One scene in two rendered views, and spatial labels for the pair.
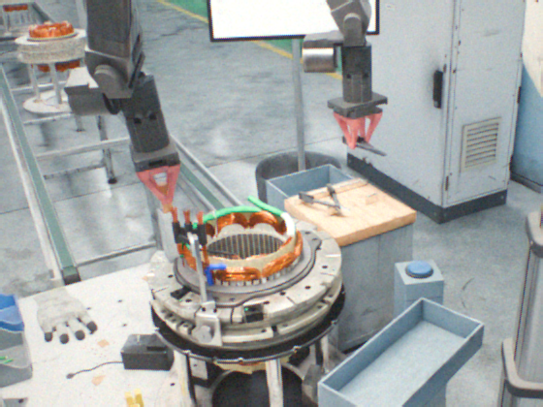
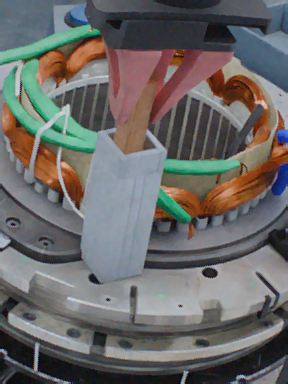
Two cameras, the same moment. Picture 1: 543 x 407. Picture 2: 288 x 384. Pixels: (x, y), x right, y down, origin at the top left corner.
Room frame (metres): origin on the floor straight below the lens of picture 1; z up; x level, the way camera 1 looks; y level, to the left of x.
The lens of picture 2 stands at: (0.97, 0.80, 1.57)
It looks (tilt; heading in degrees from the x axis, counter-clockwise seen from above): 37 degrees down; 263
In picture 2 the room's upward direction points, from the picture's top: 11 degrees clockwise
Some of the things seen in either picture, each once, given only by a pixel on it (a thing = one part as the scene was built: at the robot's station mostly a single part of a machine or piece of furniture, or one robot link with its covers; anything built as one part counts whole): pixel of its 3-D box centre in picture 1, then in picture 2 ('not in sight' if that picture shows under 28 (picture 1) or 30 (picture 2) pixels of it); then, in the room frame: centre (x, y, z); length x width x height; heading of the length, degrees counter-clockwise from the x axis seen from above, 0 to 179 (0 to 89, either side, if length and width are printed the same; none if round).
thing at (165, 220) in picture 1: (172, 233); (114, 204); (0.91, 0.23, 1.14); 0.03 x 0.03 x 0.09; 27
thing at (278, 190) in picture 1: (312, 235); not in sight; (1.27, 0.00, 0.92); 0.17 x 0.11 x 0.28; 119
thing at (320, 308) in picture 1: (302, 317); not in sight; (0.78, 0.02, 1.05); 0.09 x 0.04 x 0.01; 117
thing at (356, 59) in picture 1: (353, 57); not in sight; (1.17, -0.09, 1.35); 0.07 x 0.06 x 0.07; 80
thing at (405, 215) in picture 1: (348, 210); not in sight; (1.14, -0.07, 1.05); 0.20 x 0.19 x 0.02; 29
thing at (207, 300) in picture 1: (203, 271); not in sight; (0.76, 0.16, 1.15); 0.03 x 0.02 x 0.12; 19
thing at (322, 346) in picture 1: (320, 330); not in sight; (0.93, -0.01, 0.91); 0.02 x 0.02 x 0.21
